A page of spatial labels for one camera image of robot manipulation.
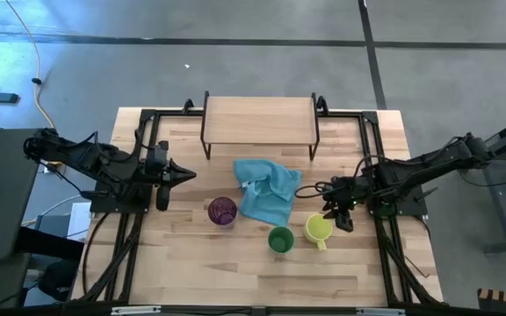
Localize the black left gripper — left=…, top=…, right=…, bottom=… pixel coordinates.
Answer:
left=145, top=140, right=198, bottom=212

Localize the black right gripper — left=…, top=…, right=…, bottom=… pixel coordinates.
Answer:
left=322, top=174, right=364, bottom=233

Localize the yellow mug with handle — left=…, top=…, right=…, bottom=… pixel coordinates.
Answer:
left=302, top=212, right=334, bottom=252

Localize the purple faceted plastic tumbler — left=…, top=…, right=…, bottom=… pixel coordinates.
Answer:
left=207, top=196, right=238, bottom=226

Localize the green plastic cup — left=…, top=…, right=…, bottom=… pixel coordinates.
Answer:
left=267, top=225, right=296, bottom=255

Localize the wooden shelf with black legs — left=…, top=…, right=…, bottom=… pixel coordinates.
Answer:
left=199, top=90, right=322, bottom=162

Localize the blue microfibre cloth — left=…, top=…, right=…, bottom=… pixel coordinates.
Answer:
left=233, top=158, right=303, bottom=228

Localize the black bag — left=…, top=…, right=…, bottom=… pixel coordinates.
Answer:
left=37, top=258, right=78, bottom=303

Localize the black aluminium rig frame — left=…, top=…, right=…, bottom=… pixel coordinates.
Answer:
left=70, top=98, right=445, bottom=316

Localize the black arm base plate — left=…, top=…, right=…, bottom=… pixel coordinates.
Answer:
left=89, top=179, right=154, bottom=215
left=369, top=183, right=430, bottom=217

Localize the silver metal bracket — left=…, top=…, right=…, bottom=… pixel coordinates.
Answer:
left=111, top=305, right=163, bottom=316
left=356, top=307, right=407, bottom=316

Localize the black cable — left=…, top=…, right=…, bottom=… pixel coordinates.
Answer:
left=81, top=212, right=110, bottom=296

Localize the yellow cable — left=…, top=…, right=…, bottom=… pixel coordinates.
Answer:
left=4, top=0, right=56, bottom=129

